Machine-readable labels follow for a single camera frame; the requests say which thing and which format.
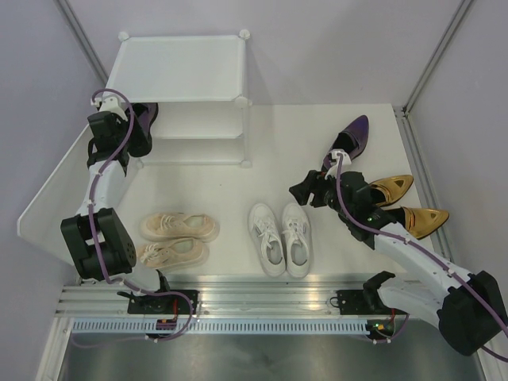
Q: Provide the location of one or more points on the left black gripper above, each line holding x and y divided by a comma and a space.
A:
119, 123

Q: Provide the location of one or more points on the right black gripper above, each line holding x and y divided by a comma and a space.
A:
313, 182

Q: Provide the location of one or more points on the purple loafer shoe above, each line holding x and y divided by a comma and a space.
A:
140, 141
354, 138

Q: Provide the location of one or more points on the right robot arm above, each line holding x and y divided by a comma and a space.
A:
466, 308

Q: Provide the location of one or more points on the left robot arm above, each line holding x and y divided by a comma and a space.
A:
100, 245

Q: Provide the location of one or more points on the upper gold pointed shoe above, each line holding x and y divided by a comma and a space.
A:
388, 191

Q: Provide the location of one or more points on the gold pointed shoe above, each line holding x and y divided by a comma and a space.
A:
388, 191
420, 222

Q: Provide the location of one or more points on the lower gold pointed shoe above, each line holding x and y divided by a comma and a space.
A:
420, 222

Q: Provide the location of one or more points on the white cabinet door panel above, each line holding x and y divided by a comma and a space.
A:
59, 198

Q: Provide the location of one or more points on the white plastic shoe cabinet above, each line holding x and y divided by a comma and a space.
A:
200, 86

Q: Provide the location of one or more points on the right white sneaker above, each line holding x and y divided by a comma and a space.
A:
297, 236

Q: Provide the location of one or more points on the white sneaker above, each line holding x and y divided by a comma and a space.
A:
265, 236
297, 236

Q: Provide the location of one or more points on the left white sneaker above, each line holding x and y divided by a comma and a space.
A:
265, 236

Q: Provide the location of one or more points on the upper beige sneaker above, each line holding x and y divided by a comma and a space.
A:
168, 226

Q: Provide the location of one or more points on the beige sneaker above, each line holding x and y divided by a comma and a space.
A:
173, 254
168, 226

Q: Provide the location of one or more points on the lower beige sneaker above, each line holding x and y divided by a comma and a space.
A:
173, 254

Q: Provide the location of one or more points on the right aluminium frame post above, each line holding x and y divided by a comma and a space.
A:
443, 44

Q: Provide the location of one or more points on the aluminium frame post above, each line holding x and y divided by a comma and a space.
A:
443, 44
80, 35

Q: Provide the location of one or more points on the left aluminium frame post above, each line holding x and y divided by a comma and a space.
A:
80, 35

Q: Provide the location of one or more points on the aluminium rail base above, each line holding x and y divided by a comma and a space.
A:
245, 291

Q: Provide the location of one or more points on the white slotted cable duct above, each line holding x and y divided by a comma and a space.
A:
222, 326

